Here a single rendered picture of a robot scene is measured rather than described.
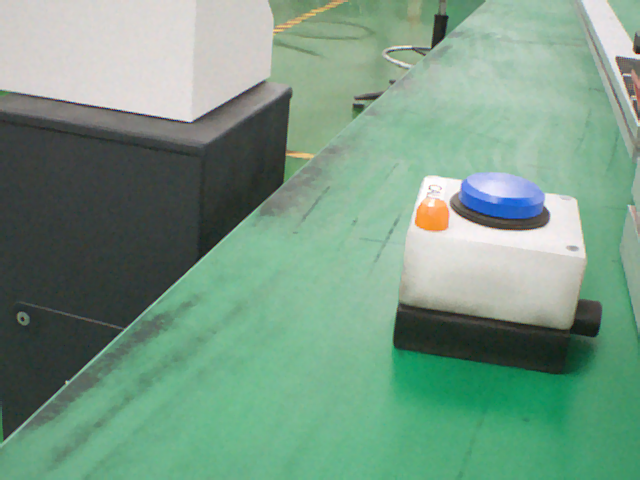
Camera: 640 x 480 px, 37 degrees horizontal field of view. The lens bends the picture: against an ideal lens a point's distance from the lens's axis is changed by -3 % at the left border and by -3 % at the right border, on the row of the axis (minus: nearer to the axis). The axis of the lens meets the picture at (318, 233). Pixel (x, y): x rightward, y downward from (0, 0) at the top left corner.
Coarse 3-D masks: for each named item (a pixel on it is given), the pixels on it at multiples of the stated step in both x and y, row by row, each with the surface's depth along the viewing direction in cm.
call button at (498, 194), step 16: (480, 176) 46; (496, 176) 46; (512, 176) 46; (464, 192) 45; (480, 192) 44; (496, 192) 44; (512, 192) 44; (528, 192) 44; (480, 208) 44; (496, 208) 44; (512, 208) 43; (528, 208) 44
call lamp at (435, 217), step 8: (424, 200) 43; (432, 200) 43; (440, 200) 43; (416, 208) 43; (424, 208) 43; (432, 208) 42; (440, 208) 42; (416, 216) 43; (424, 216) 43; (432, 216) 42; (440, 216) 42; (448, 216) 43; (416, 224) 43; (424, 224) 43; (432, 224) 43; (440, 224) 43
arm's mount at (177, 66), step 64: (0, 0) 76; (64, 0) 74; (128, 0) 73; (192, 0) 71; (256, 0) 83; (0, 64) 78; (64, 64) 76; (128, 64) 75; (192, 64) 73; (256, 64) 86
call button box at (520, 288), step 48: (432, 192) 47; (432, 240) 43; (480, 240) 42; (528, 240) 43; (576, 240) 43; (432, 288) 43; (480, 288) 43; (528, 288) 42; (576, 288) 42; (432, 336) 44; (480, 336) 44; (528, 336) 43
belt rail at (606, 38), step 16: (576, 0) 150; (592, 0) 138; (576, 16) 141; (592, 16) 124; (608, 16) 125; (592, 32) 117; (608, 32) 113; (624, 32) 115; (592, 48) 114; (608, 48) 104; (624, 48) 105; (608, 64) 98; (608, 80) 97; (608, 96) 94; (624, 96) 84; (624, 112) 83; (624, 128) 81
